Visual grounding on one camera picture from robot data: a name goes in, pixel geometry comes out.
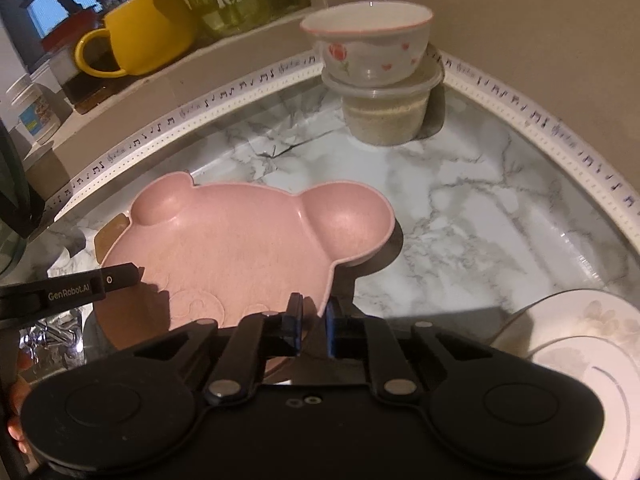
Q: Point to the white plate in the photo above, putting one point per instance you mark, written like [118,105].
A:
[575,410]

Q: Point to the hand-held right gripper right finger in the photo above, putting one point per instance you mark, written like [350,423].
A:
[336,332]

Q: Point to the metal faucet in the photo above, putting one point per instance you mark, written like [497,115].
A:
[50,335]

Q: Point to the yellow mug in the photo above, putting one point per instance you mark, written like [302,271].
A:
[150,30]

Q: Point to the white labelled bottle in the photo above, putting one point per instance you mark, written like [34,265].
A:
[35,110]

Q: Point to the person's left hand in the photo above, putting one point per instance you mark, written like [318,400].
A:
[15,425]

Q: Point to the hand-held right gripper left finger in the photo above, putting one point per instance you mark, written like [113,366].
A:
[294,325]

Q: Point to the white music-note trim strip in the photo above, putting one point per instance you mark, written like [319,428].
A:
[150,132]

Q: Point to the beige bowl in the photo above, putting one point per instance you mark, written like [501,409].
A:
[385,115]

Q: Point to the brown sponge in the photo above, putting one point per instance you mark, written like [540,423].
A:
[107,240]

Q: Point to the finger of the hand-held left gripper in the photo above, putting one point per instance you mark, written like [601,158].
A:
[70,292]

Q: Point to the pink bear-shaped plate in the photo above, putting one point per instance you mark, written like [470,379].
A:
[240,250]

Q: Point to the white floral bowl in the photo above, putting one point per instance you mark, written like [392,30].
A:
[370,55]

